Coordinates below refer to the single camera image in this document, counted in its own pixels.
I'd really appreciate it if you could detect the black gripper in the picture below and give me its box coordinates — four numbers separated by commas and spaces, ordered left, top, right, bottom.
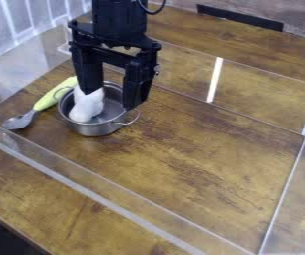
68, 0, 162, 110

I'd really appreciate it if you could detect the white plush mushroom toy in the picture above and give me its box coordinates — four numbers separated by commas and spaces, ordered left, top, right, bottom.
70, 86, 106, 123

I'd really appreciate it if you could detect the small steel pot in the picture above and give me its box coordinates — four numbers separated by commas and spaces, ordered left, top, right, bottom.
58, 81, 141, 137

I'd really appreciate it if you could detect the green handled metal spoon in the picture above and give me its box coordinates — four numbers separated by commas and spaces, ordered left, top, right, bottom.
3, 77, 78, 130

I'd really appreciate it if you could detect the black strip on table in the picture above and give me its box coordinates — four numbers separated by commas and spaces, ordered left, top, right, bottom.
197, 4, 285, 32

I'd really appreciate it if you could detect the black cable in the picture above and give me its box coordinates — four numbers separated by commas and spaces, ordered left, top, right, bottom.
137, 0, 167, 16

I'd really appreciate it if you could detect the clear acrylic barrier frame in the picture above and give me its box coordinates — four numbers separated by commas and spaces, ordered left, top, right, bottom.
0, 19, 305, 255

